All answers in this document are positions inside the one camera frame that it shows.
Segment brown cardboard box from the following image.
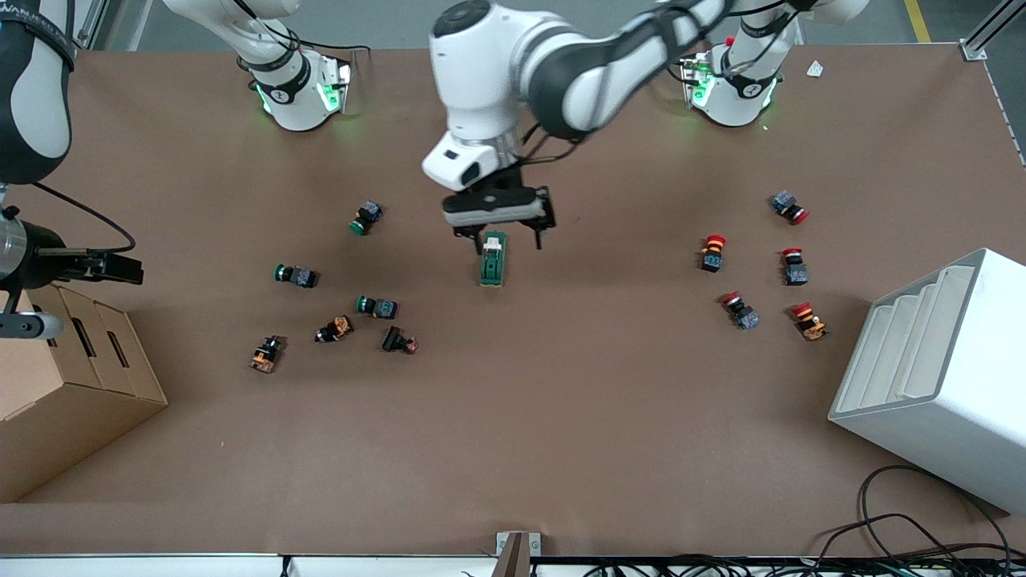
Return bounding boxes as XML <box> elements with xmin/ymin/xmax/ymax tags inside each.
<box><xmin>0</xmin><ymin>280</ymin><xmax>169</xmax><ymax>504</ymax></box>

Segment black looped cable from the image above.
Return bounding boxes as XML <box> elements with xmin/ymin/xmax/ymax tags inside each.
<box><xmin>859</xmin><ymin>465</ymin><xmax>1012</xmax><ymax>562</ymax></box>

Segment red button with orange body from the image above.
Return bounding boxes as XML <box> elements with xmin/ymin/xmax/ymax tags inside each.
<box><xmin>790</xmin><ymin>301</ymin><xmax>830</xmax><ymax>342</ymax></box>

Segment black right base cable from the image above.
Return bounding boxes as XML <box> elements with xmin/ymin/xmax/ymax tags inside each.
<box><xmin>240</xmin><ymin>0</ymin><xmax>370</xmax><ymax>57</ymax></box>

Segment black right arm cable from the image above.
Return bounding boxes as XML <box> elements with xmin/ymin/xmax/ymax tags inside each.
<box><xmin>30</xmin><ymin>182</ymin><xmax>136</xmax><ymax>252</ymax></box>

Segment green load switch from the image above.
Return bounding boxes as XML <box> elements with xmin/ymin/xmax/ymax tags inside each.
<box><xmin>479</xmin><ymin>230</ymin><xmax>509</xmax><ymax>288</ymax></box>

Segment aluminium frame profile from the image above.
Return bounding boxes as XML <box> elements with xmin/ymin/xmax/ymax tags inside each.
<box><xmin>958</xmin><ymin>0</ymin><xmax>1026</xmax><ymax>63</ymax></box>
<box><xmin>74</xmin><ymin>0</ymin><xmax>109</xmax><ymax>50</ymax></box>

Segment grey metal bracket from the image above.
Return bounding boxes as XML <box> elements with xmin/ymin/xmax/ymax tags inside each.
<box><xmin>495</xmin><ymin>531</ymin><xmax>542</xmax><ymax>577</ymax></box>

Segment black cable bundle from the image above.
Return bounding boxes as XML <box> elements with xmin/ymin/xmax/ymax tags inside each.
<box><xmin>581</xmin><ymin>521</ymin><xmax>1026</xmax><ymax>577</ymax></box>

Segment white stepped rack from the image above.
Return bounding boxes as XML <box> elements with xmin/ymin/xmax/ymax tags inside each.
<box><xmin>828</xmin><ymin>248</ymin><xmax>1026</xmax><ymax>515</ymax></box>

